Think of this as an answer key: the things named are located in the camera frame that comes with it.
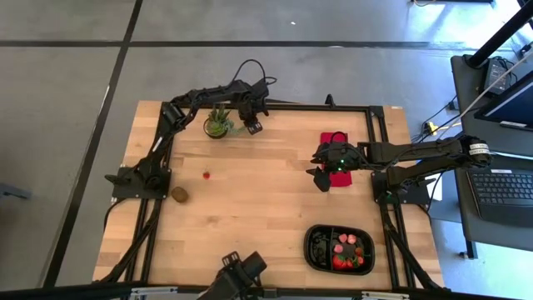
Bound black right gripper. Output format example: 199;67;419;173
306;142;363;193

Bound black power brick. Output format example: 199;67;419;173
482;57;512;96

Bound black computer monitor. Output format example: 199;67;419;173
474;70;533;133

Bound red folded cloth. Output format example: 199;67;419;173
320;132;353;188

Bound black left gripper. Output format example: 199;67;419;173
235;78;270;136

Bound white rod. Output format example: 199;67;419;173
456;49;533;122

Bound black floor cables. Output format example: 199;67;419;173
411;94;464;145

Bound black keyboard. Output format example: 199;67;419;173
466;167;533;228

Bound black plastic tupperware container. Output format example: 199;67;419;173
302;223;376;277

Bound brown kiwi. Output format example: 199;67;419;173
171;186;189;204

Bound potted succulent plant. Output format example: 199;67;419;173
202;103;247;140

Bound black diagonal pole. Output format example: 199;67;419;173
466;0;533;70

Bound black aluminium table frame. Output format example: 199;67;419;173
93;93;449;293

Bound black beam silver brackets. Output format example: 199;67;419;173
0;282;533;300

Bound grey desk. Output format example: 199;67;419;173
451;148;533;253
451;53;533;151

